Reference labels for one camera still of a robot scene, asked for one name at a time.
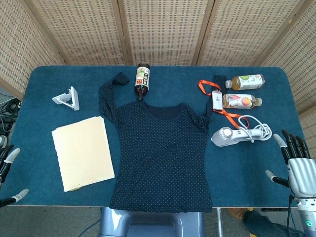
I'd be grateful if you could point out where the green apple tea bottle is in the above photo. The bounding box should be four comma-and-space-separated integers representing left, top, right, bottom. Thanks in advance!
225, 74, 265, 90

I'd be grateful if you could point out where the black box under table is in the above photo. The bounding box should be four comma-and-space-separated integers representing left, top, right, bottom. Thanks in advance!
261, 207, 291, 212

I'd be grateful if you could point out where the dark brown drink bottle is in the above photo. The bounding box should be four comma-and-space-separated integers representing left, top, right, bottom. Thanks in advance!
134, 63, 151, 101

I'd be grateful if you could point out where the orange lanyard strap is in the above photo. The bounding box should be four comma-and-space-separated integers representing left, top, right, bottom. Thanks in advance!
197, 79, 248, 130

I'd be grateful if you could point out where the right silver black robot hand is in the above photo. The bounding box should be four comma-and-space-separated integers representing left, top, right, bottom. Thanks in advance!
265, 129, 316, 199

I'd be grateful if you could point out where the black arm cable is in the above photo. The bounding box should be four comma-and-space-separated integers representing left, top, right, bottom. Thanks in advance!
286, 194, 301, 232

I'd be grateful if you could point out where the white handheld steamer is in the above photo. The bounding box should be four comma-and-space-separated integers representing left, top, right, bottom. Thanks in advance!
211, 126, 264, 148

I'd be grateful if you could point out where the peach tea bottle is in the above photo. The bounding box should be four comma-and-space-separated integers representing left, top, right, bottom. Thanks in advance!
222, 93, 263, 110

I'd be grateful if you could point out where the black floor cable bundle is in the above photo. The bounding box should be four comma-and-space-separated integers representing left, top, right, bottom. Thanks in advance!
0, 97, 22, 134

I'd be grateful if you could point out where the blue felt table cover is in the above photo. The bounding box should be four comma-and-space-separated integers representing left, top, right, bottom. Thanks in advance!
0, 65, 316, 208

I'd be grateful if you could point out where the cream paper folder stack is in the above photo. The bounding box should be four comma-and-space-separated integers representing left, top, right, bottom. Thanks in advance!
51, 116, 116, 193

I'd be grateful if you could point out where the white ID badge card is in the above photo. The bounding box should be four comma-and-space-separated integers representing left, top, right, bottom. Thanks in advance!
211, 90, 223, 110

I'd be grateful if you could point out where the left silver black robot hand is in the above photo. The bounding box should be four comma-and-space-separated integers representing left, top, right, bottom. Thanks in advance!
0, 145, 30, 208

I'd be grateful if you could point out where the blue jeans leg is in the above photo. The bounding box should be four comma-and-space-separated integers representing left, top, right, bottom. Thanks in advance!
243, 209, 306, 237

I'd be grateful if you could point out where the blue grey robot torso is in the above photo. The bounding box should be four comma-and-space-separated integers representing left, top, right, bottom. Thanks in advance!
98, 206, 205, 237

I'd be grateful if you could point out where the woven wooden folding screen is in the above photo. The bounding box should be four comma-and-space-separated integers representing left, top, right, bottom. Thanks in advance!
0, 0, 316, 116

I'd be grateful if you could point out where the dark blue polka dot shirt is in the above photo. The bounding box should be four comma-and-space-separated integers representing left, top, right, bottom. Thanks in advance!
98, 71, 228, 214

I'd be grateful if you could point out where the white metal table leg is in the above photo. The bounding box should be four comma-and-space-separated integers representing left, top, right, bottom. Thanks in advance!
216, 207, 223, 237

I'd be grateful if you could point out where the white folding phone stand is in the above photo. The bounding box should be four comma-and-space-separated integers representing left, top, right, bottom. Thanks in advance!
51, 86, 80, 112

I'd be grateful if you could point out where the blue floor cable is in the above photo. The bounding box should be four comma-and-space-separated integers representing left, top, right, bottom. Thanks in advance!
290, 197, 297, 232
80, 217, 102, 237

